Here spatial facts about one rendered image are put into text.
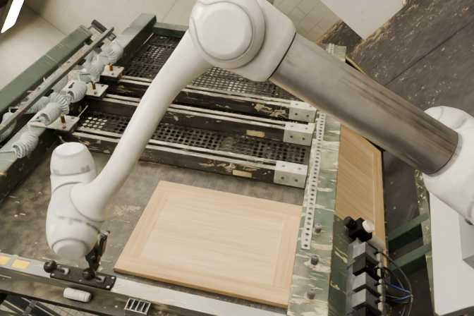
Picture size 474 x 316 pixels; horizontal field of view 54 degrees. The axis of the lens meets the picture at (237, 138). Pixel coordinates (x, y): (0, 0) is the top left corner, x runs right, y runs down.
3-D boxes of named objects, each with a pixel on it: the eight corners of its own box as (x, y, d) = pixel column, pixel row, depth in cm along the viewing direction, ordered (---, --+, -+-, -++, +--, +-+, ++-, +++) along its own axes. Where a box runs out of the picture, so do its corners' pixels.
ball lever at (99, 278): (106, 288, 142) (90, 281, 130) (94, 285, 143) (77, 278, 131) (109, 275, 144) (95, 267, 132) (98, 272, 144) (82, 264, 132)
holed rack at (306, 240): (310, 250, 155) (310, 249, 155) (300, 248, 156) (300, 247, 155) (333, 44, 285) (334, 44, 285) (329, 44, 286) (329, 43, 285)
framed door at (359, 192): (383, 269, 217) (386, 267, 216) (295, 203, 205) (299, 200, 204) (378, 154, 289) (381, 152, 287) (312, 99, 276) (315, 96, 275)
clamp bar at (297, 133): (310, 149, 208) (317, 103, 194) (65, 108, 225) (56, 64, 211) (312, 135, 216) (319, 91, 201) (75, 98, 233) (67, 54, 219)
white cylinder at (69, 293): (63, 299, 142) (88, 305, 141) (62, 293, 140) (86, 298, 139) (68, 290, 144) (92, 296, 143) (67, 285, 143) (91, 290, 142)
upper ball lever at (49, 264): (70, 279, 144) (51, 273, 132) (58, 277, 145) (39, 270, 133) (74, 267, 146) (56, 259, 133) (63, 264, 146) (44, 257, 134)
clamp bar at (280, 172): (303, 191, 185) (312, 143, 171) (32, 143, 203) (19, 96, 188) (305, 175, 193) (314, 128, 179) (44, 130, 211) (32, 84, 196)
